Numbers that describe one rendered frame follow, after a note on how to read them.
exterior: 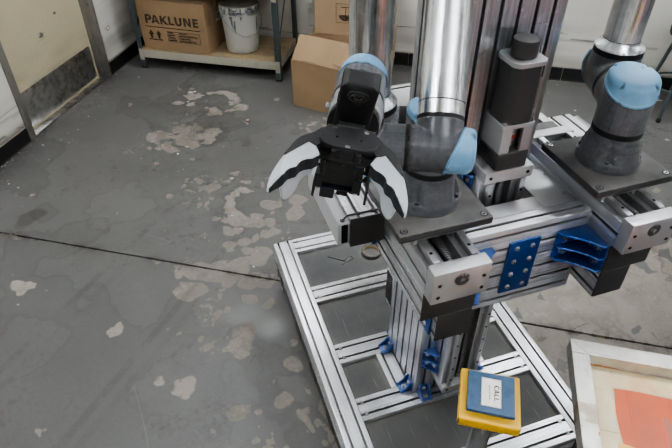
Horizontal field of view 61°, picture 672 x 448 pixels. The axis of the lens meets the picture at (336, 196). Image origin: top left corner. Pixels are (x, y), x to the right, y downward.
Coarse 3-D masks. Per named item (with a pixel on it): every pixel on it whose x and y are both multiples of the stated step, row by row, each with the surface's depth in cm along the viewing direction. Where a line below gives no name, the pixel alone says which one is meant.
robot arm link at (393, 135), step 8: (384, 128) 88; (392, 128) 88; (400, 128) 88; (384, 136) 87; (392, 136) 87; (400, 136) 87; (392, 144) 87; (400, 144) 87; (400, 152) 87; (400, 160) 88
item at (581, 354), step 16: (576, 352) 128; (592, 352) 128; (608, 352) 128; (624, 352) 128; (640, 352) 128; (576, 368) 124; (624, 368) 127; (640, 368) 126; (656, 368) 125; (576, 384) 121; (592, 384) 121; (576, 400) 119; (592, 400) 118; (576, 416) 117; (592, 416) 115; (576, 432) 116; (592, 432) 113
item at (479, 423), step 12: (516, 384) 125; (516, 396) 123; (516, 408) 121; (468, 420) 119; (480, 420) 119; (492, 420) 119; (504, 420) 119; (516, 420) 119; (480, 432) 128; (504, 432) 118; (516, 432) 117; (468, 444) 133; (480, 444) 131
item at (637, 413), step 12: (624, 396) 123; (636, 396) 123; (648, 396) 123; (624, 408) 120; (636, 408) 120; (648, 408) 120; (660, 408) 120; (624, 420) 118; (636, 420) 118; (648, 420) 118; (660, 420) 118; (624, 432) 116; (636, 432) 116; (648, 432) 116; (660, 432) 116; (636, 444) 114; (648, 444) 114; (660, 444) 114
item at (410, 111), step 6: (414, 102) 116; (402, 108) 116; (408, 108) 114; (414, 108) 114; (402, 114) 115; (408, 114) 114; (414, 114) 113; (402, 120) 114; (408, 120) 114; (414, 120) 113; (420, 174) 119; (426, 174) 118; (432, 174) 118; (438, 174) 118; (444, 174) 119
